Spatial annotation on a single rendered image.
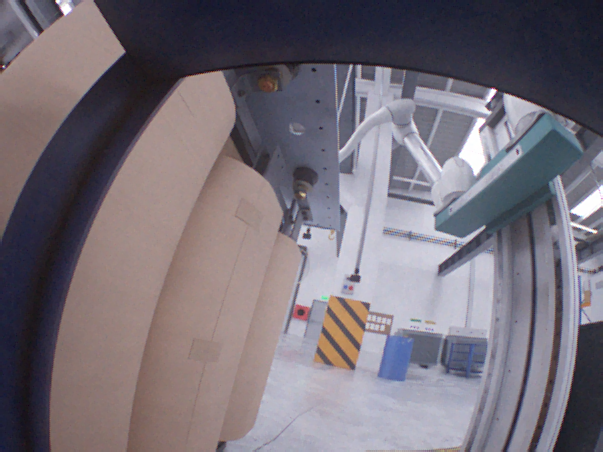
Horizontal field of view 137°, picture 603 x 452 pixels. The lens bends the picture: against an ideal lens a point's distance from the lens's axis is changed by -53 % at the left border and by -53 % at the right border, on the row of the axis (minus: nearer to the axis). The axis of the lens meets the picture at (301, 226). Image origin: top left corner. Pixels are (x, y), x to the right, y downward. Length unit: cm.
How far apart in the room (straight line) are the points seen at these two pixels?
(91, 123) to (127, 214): 16
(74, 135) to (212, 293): 45
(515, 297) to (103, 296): 103
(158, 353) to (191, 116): 44
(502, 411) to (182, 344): 93
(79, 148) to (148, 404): 52
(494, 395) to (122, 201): 101
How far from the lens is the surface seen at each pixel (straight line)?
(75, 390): 34
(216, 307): 56
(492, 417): 98
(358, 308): 550
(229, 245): 56
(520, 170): 79
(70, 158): 16
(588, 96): 16
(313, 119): 83
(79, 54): 31
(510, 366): 95
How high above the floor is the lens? 76
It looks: 21 degrees up
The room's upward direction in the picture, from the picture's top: 16 degrees clockwise
